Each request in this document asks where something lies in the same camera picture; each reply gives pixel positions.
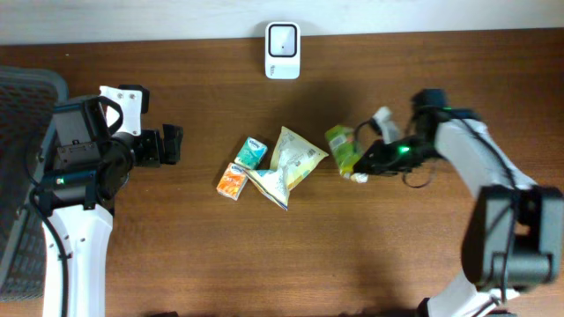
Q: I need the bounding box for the green tea drink carton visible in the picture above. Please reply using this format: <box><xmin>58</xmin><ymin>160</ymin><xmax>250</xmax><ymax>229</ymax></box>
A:
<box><xmin>325</xmin><ymin>125</ymin><xmax>368</xmax><ymax>183</ymax></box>

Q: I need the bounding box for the orange Kleenex tissue pack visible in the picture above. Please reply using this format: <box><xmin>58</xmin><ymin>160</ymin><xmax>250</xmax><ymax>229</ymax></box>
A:
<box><xmin>216</xmin><ymin>163</ymin><xmax>248</xmax><ymax>201</ymax></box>

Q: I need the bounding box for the teal Kleenex tissue pack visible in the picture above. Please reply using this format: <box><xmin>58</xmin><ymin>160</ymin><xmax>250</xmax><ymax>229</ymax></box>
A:
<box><xmin>234</xmin><ymin>136</ymin><xmax>268</xmax><ymax>170</ymax></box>

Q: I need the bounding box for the yellow snack bag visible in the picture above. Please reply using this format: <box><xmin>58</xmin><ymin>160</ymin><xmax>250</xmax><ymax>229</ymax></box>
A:
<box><xmin>245</xmin><ymin>127</ymin><xmax>329</xmax><ymax>210</ymax></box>

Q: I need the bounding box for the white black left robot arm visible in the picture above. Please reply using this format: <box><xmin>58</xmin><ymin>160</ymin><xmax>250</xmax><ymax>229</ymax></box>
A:
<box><xmin>28</xmin><ymin>95</ymin><xmax>183</xmax><ymax>316</ymax></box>

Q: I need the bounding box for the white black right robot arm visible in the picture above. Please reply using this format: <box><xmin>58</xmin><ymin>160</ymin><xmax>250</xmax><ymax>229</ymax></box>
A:
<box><xmin>353</xmin><ymin>89</ymin><xmax>563</xmax><ymax>316</ymax></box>

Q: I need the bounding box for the white barcode scanner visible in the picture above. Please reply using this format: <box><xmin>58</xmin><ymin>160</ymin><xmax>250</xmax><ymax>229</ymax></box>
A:
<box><xmin>264</xmin><ymin>21</ymin><xmax>301</xmax><ymax>80</ymax></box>

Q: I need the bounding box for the grey plastic mesh basket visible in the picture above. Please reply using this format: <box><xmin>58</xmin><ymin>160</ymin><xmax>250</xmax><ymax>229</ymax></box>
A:
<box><xmin>1</xmin><ymin>66</ymin><xmax>69</xmax><ymax>302</ymax></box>

